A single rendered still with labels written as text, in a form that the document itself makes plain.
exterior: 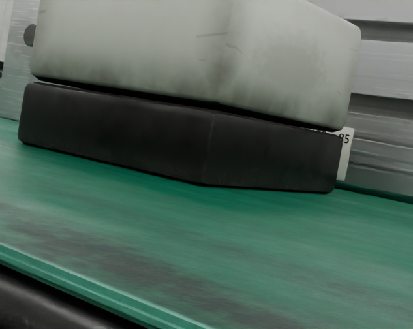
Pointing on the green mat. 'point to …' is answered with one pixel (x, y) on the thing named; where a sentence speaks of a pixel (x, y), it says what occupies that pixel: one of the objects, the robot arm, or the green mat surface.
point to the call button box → (194, 89)
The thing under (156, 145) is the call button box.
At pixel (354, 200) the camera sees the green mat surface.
